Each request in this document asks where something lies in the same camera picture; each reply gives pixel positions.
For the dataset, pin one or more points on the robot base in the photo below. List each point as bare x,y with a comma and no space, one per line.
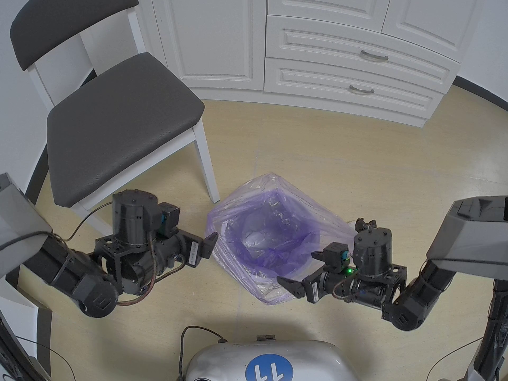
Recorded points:
238,359

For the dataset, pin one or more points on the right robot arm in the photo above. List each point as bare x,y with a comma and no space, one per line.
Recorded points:
468,228

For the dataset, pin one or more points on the white wardrobe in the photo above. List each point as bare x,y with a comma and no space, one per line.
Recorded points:
317,34

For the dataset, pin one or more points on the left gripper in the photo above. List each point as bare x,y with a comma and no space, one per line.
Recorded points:
176,248

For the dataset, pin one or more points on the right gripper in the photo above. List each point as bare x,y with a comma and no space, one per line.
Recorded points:
327,284

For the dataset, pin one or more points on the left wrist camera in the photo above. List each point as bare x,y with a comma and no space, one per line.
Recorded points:
170,218

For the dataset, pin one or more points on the purple plastic bag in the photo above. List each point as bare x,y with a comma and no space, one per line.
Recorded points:
301,220

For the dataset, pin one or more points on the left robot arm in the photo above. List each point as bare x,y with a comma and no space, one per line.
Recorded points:
23,220

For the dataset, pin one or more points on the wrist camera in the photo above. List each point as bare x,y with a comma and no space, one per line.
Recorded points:
170,218
335,254

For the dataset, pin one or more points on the dark grey white chair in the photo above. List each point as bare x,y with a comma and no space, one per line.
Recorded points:
119,133

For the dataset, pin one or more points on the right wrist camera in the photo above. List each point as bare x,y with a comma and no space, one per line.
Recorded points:
335,254

